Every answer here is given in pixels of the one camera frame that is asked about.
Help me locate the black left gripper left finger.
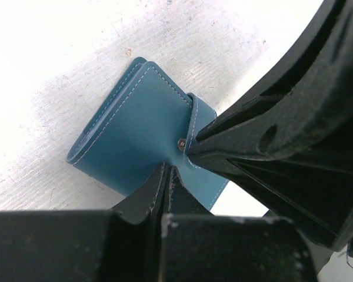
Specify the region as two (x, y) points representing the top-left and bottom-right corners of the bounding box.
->
(0, 163), (168, 281)

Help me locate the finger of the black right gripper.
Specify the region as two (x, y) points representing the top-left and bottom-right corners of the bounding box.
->
(187, 0), (353, 261)

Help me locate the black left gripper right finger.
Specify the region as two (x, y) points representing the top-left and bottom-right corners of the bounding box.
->
(162, 166), (318, 281)

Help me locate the blue leather card holder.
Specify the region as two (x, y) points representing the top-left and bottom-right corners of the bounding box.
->
(66, 57), (228, 209)

